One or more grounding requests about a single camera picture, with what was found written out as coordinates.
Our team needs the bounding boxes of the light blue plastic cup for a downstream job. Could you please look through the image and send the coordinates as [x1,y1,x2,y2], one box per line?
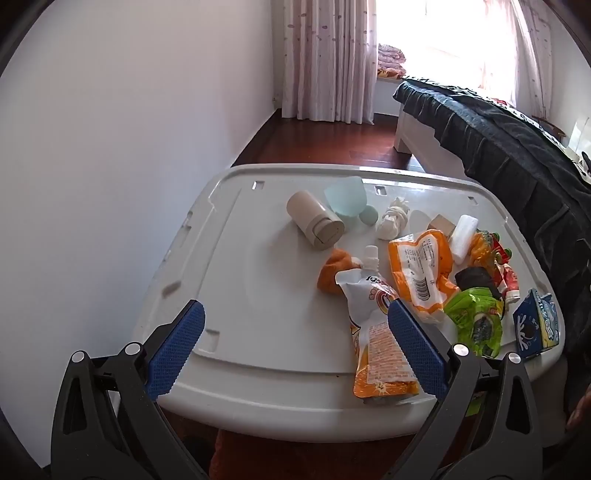
[323,176,366,227]

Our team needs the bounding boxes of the green snack wrapper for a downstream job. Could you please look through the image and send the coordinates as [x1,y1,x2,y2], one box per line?
[444,286,505,358]

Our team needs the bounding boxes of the white bed frame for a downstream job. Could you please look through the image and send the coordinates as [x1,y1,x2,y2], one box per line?
[394,108,467,178]

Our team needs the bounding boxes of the white black printed bedsheet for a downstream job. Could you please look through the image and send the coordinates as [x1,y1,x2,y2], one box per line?
[489,97,571,146]

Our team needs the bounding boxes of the pink patterned curtain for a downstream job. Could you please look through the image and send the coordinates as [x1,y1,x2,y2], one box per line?
[510,0,555,116]
[281,0,380,124]

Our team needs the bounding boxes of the red sauce packet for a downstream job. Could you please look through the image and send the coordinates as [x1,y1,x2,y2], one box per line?
[494,261,522,304]

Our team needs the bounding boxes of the white orange spout pouch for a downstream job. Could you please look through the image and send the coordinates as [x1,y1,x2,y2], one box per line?
[333,246,422,407]

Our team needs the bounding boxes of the orange toy dinosaur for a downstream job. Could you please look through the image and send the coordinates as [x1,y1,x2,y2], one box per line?
[468,230,515,278]

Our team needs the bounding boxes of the blue drink carton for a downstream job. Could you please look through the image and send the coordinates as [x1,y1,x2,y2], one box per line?
[512,288,565,361]

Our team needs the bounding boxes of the white bed headboard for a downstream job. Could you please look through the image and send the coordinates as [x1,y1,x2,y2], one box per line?
[570,115,591,155]

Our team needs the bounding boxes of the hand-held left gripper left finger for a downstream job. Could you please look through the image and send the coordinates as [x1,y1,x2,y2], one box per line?
[50,299,211,480]

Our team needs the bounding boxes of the white foam roll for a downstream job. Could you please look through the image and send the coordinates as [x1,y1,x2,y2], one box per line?
[449,215,478,265]

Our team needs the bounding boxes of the beige cylindrical container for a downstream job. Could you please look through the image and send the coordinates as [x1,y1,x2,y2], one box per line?
[286,190,346,252]

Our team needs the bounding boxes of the wooden block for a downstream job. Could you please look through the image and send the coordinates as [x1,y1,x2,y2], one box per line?
[427,213,457,238]

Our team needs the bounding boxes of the white plastic storage box lid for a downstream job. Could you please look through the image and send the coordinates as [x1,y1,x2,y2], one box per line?
[131,164,566,437]

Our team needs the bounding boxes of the crumpled black wrapper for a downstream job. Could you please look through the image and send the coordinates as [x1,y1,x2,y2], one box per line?
[455,266,502,301]

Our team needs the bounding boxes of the bed with dark blanket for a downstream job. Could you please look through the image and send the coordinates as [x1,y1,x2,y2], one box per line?
[393,78,591,352]

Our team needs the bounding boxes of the orange plush toy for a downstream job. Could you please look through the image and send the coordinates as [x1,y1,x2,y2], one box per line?
[317,248,363,294]

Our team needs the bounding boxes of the orange snack packet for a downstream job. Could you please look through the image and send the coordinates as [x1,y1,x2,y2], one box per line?
[387,229,462,324]

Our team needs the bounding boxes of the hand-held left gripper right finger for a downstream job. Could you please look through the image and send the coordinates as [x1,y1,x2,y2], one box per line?
[387,299,543,480]

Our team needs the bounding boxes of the folded pink quilts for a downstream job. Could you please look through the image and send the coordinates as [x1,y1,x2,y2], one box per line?
[378,44,407,77]

